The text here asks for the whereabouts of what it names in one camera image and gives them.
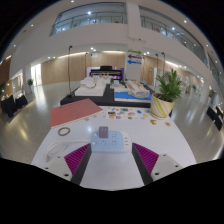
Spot black floor lamp stand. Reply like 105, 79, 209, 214
153, 53, 160, 93
161, 51, 167, 78
66, 44, 76, 98

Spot white power strip cable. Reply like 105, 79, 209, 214
44, 139, 93, 163

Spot group of black chairs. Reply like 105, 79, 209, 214
0, 94, 29, 118

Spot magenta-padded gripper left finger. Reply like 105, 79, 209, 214
43, 143, 93, 186

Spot white pillar with arrow signs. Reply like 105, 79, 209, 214
124, 49, 144, 82

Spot potted plant in striped pot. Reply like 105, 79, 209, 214
149, 68, 184, 120

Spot flat pink board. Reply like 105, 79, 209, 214
49, 98, 104, 129

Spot small distant potted plant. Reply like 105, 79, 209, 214
26, 78, 34, 94

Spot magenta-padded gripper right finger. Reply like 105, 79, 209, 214
131, 142, 184, 186

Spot brown tape ring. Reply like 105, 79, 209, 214
57, 126, 71, 137

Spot building model on blue base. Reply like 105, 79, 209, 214
113, 79, 153, 103

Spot colourful sticker sheet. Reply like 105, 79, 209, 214
105, 106, 137, 121

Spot black lounge seats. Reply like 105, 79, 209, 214
206, 105, 224, 131

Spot low black display platform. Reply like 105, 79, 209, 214
59, 83, 156, 109

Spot small purple-grey charger block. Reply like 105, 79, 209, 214
98, 125, 110, 139

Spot light blue power strip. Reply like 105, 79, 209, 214
90, 129, 133, 154

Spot black piano with purple screen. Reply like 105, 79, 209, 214
87, 65, 125, 81

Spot white architectural model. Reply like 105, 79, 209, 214
74, 75, 111, 98

